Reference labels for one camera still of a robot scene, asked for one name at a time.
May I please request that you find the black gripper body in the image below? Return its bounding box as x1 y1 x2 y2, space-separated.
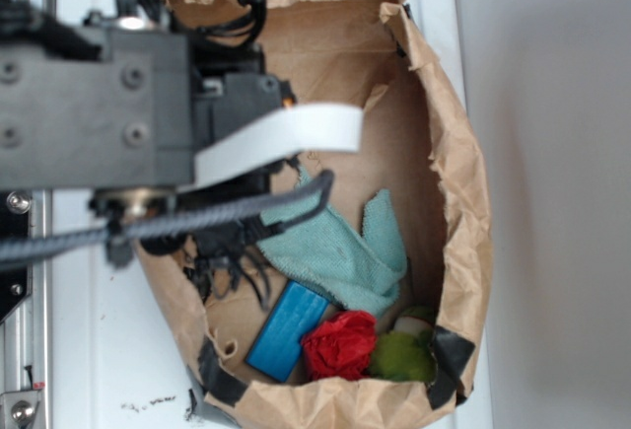
186 43 299 272

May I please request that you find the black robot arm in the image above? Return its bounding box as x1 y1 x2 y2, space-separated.
1 0 295 269

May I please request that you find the brown paper bag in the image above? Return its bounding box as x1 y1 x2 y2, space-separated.
138 0 493 428

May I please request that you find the blue plastic block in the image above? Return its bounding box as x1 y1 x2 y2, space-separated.
245 281 329 382

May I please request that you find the teal microfiber cloth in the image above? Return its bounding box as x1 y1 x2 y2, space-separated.
257 188 407 318

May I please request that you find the white plastic bin lid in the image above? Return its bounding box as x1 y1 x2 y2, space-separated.
46 0 494 428

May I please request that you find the red crumpled paper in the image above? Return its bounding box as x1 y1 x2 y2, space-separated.
301 311 377 381

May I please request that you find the green plush toy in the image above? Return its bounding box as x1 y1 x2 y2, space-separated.
369 306 437 383

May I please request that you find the white flat ribbon cable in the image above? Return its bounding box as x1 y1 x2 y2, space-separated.
192 103 365 188

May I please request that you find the grey braided cable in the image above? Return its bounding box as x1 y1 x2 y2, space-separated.
0 169 336 263

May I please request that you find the metal corner bracket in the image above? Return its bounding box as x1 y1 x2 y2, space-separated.
1 391 43 429

